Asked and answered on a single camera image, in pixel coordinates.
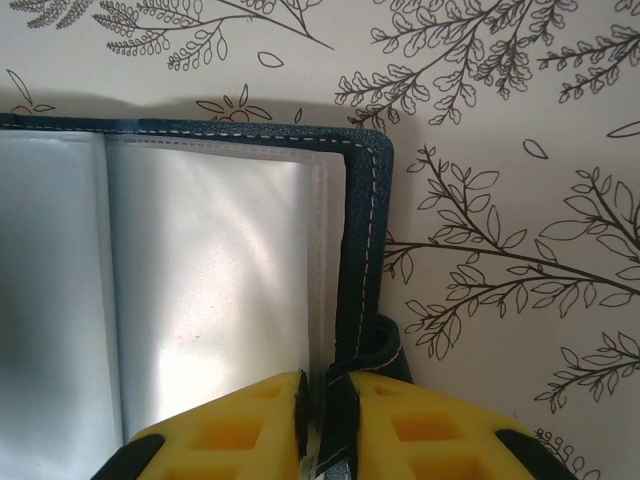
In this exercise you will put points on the dark blue card holder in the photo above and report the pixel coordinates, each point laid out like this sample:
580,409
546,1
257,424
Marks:
200,250

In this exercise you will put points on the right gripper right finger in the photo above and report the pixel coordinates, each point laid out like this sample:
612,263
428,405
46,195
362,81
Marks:
450,440

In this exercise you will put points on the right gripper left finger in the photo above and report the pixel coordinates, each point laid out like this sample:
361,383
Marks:
215,440

